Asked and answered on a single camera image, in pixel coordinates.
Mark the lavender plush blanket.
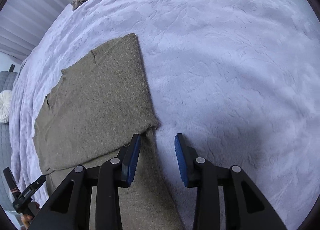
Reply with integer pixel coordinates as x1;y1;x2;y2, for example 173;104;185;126
11;0;319;229

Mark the grey quilted headboard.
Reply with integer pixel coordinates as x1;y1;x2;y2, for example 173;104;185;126
0;71;17;211

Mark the olive knit sweater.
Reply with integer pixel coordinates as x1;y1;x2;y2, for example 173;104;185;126
33;33;182;229

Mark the white round pillow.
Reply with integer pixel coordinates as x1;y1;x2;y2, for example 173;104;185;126
0;90;12;124

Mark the left hand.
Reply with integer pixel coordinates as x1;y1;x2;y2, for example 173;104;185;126
21;201;40;230

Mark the white curtain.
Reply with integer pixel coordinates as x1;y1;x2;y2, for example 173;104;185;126
1;0;72;61

